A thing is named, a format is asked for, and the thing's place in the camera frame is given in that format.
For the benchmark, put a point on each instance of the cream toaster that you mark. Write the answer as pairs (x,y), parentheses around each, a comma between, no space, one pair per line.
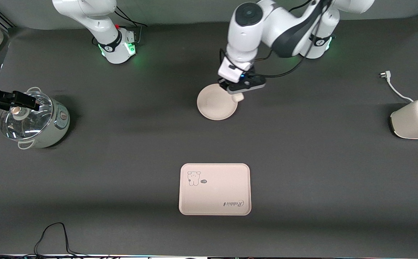
(417,120)

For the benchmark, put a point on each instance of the beige tray with bear print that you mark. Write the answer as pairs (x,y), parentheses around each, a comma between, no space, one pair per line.
(214,189)

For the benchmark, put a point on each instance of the small white bun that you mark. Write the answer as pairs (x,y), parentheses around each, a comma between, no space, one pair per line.
(238,97)

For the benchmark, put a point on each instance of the aluminium frame rail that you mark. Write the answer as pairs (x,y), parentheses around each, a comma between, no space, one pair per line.
(1,18)

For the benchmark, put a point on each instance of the round beige plate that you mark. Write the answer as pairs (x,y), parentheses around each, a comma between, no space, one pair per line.
(214,106)

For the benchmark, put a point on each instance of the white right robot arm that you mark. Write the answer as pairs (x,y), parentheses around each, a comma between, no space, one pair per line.
(100,25)

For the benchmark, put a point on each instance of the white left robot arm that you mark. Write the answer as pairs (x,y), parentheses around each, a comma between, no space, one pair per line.
(281,25)

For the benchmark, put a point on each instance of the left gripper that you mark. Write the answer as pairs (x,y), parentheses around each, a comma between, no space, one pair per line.
(223,83)

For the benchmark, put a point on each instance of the glass pot lid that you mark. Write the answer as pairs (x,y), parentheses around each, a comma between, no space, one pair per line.
(25,124)

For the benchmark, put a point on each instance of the pale green electric pot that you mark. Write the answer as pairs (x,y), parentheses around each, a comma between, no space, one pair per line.
(55,124)

